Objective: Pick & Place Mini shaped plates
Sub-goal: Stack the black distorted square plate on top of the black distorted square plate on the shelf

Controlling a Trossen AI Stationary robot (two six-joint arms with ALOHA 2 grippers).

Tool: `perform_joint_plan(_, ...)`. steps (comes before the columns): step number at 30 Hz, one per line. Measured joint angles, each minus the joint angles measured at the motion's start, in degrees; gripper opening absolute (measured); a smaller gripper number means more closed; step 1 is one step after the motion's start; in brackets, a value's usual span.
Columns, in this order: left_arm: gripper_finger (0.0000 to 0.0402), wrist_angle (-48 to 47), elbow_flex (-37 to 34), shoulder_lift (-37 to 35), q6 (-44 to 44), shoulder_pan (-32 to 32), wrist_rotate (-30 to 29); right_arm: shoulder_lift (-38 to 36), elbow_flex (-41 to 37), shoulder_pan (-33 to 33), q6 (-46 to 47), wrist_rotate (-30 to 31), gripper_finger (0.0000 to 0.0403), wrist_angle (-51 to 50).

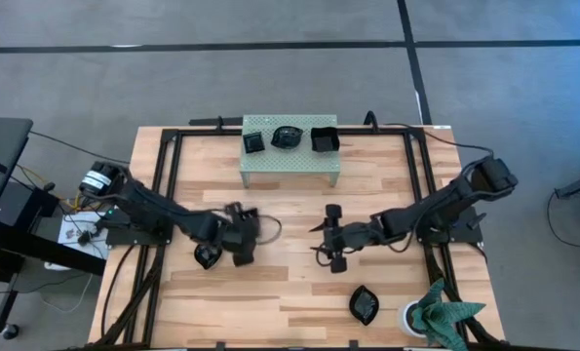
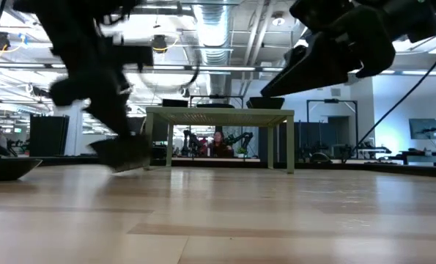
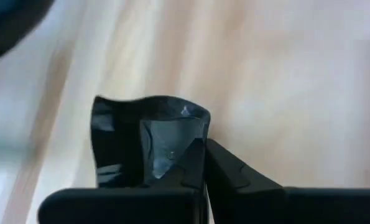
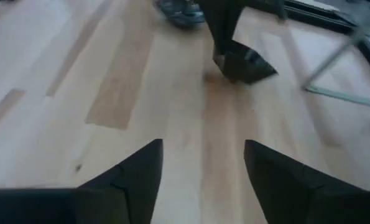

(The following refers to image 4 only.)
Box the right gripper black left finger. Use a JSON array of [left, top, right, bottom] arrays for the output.
[[0, 139, 164, 224]]

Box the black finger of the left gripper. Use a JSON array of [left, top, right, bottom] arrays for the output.
[[200, 0, 246, 58]]

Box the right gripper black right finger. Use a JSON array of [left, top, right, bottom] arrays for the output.
[[243, 139, 370, 224]]

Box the pale green perforated metal shelf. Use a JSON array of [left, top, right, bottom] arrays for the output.
[[302, 0, 370, 110]]

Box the black glossy leaf-shaped plate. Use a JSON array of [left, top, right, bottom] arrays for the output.
[[155, 0, 206, 29]]

